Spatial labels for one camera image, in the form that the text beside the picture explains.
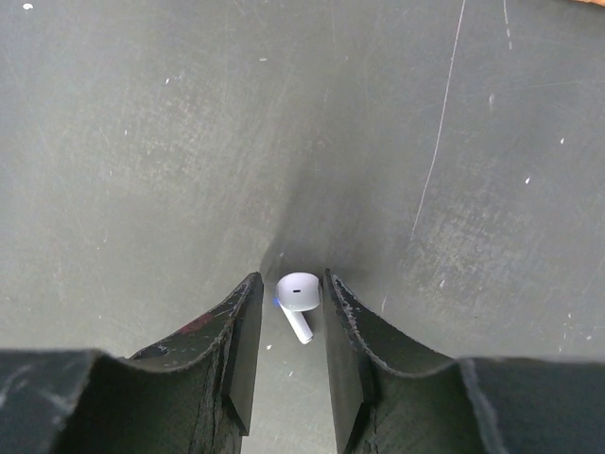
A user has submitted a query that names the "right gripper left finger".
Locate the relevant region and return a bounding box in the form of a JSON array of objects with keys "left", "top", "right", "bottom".
[{"left": 1, "top": 272, "right": 264, "bottom": 453}]

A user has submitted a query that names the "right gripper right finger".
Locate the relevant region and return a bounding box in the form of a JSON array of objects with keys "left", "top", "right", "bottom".
[{"left": 322, "top": 271, "right": 604, "bottom": 453}]

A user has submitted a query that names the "white earbud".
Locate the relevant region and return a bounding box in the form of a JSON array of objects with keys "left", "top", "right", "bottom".
[{"left": 275, "top": 272, "right": 320, "bottom": 345}]

